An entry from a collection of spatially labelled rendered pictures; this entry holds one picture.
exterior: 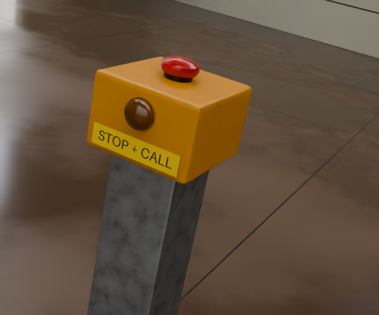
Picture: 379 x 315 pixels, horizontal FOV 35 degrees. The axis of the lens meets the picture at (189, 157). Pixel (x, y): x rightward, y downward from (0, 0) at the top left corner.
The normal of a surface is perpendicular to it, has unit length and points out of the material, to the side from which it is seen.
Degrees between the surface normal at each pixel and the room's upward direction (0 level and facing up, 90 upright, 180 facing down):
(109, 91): 90
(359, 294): 0
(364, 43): 90
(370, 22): 90
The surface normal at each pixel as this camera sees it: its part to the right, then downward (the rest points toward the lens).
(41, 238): 0.18, -0.91
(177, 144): -0.48, 0.26
